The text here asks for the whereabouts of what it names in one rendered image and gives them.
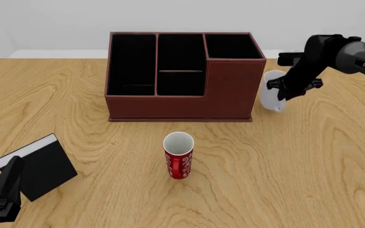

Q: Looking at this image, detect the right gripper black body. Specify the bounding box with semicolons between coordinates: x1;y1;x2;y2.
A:
266;76;324;93

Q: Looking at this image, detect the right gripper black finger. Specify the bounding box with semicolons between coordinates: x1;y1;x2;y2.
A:
277;87;307;101

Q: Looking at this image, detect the white mug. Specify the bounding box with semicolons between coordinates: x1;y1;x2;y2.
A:
259;70;288;113

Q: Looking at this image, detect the red-brown desk caddy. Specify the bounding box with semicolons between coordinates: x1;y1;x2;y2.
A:
105;31;267;123

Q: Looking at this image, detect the red patterned mug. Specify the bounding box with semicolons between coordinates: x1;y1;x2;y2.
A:
163;131;195;181

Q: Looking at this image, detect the black book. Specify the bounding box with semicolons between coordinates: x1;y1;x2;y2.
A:
0;133;79;203

